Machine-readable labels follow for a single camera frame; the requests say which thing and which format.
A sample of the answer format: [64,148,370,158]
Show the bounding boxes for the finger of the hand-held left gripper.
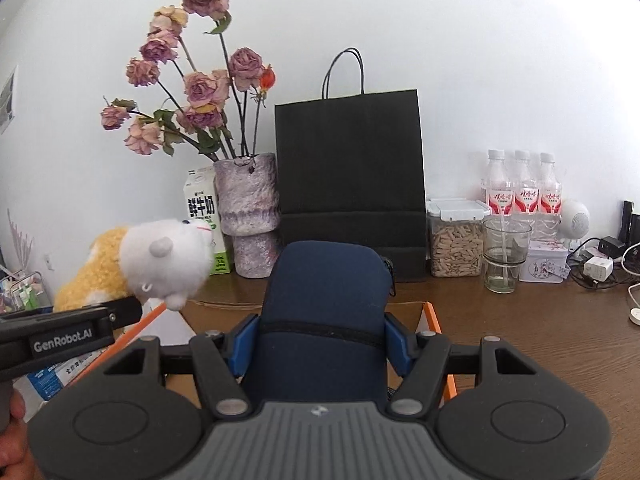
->
[107,296,144,333]

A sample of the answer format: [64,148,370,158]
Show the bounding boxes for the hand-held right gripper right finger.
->
[384,311,539,417]

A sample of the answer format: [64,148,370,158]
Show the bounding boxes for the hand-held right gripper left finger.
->
[102,314,261,417]

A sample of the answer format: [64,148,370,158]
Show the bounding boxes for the red orange cardboard box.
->
[65,300,458,403]

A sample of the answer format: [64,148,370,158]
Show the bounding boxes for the yellow white plush toy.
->
[52,217,213,313]

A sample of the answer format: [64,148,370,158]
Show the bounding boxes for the navy zip case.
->
[242,240,397,403]

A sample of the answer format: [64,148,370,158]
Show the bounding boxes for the clear container of seeds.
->
[426,197,492,278]

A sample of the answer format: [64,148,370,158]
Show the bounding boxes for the person's left hand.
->
[0,390,45,480]

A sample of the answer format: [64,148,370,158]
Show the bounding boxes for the white printed bag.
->
[64,352,107,378]

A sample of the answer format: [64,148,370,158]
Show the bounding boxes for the blue printed bag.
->
[27,366,73,402]

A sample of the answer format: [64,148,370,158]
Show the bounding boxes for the clear drinking glass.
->
[481,217,533,295]

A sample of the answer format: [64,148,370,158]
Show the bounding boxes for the purple textured vase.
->
[213,152,282,278]

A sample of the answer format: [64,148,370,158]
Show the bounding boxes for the green white milk carton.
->
[181,166,234,276]

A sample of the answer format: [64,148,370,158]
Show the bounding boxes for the white floral tin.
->
[519,240,572,284]

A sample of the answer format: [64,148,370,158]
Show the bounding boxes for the red label water bottle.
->
[481,149,516,223]
[536,152,564,243]
[511,150,541,226]

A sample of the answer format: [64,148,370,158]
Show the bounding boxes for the black paper bag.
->
[274,47,428,282]

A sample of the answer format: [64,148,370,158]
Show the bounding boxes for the white charger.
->
[582,255,614,282]

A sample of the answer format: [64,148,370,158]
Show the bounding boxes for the white round speaker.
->
[557,200,592,241]

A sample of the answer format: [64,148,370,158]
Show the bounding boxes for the black charger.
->
[600,236,627,261]

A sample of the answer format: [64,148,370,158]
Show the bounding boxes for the black upright device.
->
[622,200,640,246]

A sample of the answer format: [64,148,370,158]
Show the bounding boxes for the orange dried rosebud stem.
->
[252,64,277,109]

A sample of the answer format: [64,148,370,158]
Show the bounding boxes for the metal wire rack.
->
[0,265,52,317]

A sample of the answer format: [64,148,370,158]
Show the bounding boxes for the chargers and cables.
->
[626,280,640,327]

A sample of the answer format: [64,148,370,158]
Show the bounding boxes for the wall picture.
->
[0,64,20,135]

